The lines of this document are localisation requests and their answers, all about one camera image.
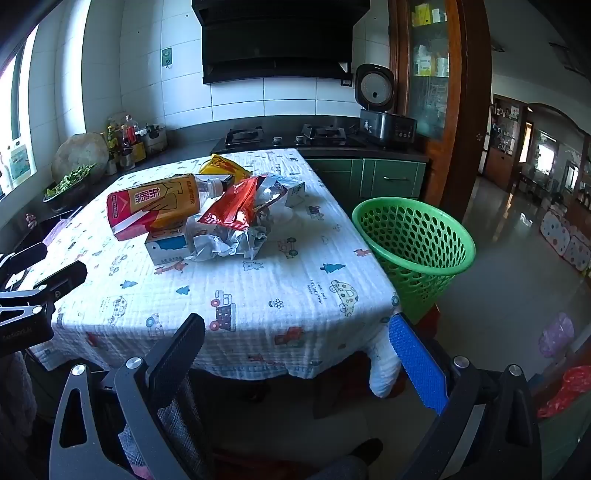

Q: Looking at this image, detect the beige round board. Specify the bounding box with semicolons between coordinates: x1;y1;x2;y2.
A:
51;133;110;185

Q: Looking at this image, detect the black rice cooker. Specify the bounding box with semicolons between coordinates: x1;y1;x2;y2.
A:
355;63;417;149

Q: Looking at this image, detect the bowl of green vegetables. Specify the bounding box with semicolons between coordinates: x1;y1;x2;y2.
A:
43;164;100;213

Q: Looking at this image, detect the orange label drink bottle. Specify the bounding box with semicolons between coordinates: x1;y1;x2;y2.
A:
106;173;225;241

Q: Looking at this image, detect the white dotted play fence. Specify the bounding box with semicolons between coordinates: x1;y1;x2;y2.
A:
540;210;591;278

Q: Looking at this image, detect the white cartoon print tablecloth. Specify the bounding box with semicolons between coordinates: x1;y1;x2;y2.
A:
16;148;402;398

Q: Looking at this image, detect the blue and white milk carton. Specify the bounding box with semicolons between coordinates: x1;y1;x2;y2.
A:
144;220;190;266

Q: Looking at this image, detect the group of condiment bottles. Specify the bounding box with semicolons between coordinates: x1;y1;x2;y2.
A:
104;113;148;171

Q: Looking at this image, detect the black gas stove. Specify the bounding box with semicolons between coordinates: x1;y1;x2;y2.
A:
210;124;368;155

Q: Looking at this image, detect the red snack packet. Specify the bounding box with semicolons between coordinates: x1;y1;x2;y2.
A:
198;175;265;232

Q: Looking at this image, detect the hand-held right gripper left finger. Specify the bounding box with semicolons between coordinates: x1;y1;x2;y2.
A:
48;314;206;480

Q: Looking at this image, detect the window picture sticker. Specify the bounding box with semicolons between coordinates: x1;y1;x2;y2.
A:
8;144;38;185

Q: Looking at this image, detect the red plastic bag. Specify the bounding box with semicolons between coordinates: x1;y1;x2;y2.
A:
536;367;591;418

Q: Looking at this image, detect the green kitchen cabinet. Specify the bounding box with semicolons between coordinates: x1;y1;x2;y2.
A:
302;157;428;208

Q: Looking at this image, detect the wooden display shelf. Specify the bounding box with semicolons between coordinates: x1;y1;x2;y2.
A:
485;95;534;192

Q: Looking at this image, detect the small white drink carton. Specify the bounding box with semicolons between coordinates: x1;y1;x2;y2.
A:
283;181;307;208

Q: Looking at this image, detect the green plastic basket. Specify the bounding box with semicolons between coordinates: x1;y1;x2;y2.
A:
352;197;476;324

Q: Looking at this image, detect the metal pot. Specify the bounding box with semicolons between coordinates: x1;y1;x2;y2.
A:
139;124;168;157

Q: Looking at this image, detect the red foil snack bag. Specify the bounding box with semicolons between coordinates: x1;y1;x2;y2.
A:
187;175;289;261

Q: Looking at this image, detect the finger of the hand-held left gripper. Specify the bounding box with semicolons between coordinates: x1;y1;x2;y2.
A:
0;242;49;284
0;261;88;311

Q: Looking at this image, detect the yellow snack packet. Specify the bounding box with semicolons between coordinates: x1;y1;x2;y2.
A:
198;154;254;183

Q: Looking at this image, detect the black range hood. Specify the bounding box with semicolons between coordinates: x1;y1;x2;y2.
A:
191;0;371;85

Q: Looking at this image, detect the wooden glass door cabinet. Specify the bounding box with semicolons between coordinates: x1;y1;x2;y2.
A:
388;0;492;208

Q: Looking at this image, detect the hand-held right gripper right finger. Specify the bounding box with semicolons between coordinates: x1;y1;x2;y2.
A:
389;313;542;480

